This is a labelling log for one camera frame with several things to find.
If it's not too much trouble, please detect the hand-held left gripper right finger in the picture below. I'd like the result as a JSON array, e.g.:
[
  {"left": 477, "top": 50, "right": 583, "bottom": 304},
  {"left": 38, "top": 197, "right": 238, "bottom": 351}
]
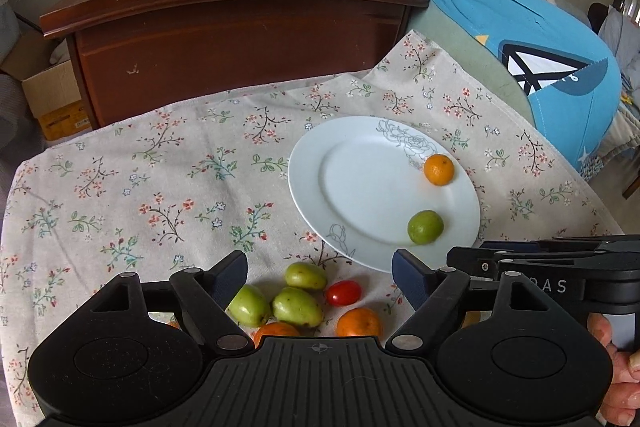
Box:
[{"left": 384, "top": 250, "right": 546, "bottom": 355}]

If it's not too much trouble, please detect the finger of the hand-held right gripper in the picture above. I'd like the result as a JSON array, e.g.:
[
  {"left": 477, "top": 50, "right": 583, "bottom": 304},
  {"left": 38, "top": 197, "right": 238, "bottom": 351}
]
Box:
[
  {"left": 446, "top": 246, "right": 621, "bottom": 282},
  {"left": 479, "top": 237, "right": 640, "bottom": 254}
]

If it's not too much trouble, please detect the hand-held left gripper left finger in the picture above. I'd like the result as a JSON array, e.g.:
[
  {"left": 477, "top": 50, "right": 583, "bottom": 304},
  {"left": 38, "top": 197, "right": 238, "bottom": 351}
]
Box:
[{"left": 95, "top": 251, "right": 254, "bottom": 355}]

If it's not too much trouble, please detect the white plate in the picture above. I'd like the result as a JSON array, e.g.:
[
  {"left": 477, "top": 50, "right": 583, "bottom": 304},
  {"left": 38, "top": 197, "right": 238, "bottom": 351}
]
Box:
[{"left": 288, "top": 116, "right": 482, "bottom": 273}]

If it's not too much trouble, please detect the person's right hand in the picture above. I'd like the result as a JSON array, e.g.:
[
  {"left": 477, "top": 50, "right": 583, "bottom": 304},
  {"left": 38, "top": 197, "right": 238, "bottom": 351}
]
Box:
[{"left": 586, "top": 313, "right": 640, "bottom": 426}]

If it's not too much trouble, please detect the oval green jujube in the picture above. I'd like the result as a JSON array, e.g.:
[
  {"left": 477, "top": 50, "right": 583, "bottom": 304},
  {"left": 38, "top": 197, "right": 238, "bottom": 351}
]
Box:
[
  {"left": 272, "top": 287, "right": 325, "bottom": 329},
  {"left": 227, "top": 284, "right": 272, "bottom": 328},
  {"left": 285, "top": 262, "right": 328, "bottom": 291}
]

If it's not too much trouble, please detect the round green jujube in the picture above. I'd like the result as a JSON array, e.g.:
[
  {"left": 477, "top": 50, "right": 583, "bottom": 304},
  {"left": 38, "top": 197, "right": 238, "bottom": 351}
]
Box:
[{"left": 407, "top": 210, "right": 445, "bottom": 246}]

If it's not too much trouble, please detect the red cherry tomato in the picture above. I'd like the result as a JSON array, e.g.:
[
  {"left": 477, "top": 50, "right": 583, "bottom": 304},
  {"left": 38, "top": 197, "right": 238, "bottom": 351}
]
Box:
[{"left": 325, "top": 280, "right": 363, "bottom": 307}]

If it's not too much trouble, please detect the yellow-orange tangerine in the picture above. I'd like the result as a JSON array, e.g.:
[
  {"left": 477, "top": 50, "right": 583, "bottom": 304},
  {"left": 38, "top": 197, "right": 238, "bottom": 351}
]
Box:
[{"left": 424, "top": 154, "right": 455, "bottom": 186}]

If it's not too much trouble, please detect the floral tablecloth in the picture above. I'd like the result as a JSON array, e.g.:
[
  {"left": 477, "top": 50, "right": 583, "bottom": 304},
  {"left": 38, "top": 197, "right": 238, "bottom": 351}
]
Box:
[{"left": 0, "top": 29, "right": 623, "bottom": 427}]

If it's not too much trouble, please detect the grey-green sofa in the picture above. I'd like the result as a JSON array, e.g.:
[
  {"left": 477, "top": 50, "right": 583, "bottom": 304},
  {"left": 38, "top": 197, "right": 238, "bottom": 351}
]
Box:
[{"left": 410, "top": 0, "right": 536, "bottom": 130}]

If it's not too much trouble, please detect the brown wooden nightstand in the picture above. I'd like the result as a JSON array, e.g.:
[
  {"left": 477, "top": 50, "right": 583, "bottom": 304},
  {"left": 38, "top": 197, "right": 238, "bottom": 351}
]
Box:
[{"left": 39, "top": 0, "right": 433, "bottom": 130}]

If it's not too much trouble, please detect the blue printed pillow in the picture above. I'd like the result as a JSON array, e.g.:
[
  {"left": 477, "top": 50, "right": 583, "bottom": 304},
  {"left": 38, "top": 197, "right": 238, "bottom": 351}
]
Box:
[{"left": 345, "top": 0, "right": 623, "bottom": 172}]

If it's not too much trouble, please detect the open cardboard box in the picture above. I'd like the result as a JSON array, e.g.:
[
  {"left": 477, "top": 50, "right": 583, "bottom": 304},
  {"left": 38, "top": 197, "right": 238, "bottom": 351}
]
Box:
[{"left": 0, "top": 29, "right": 97, "bottom": 142}]

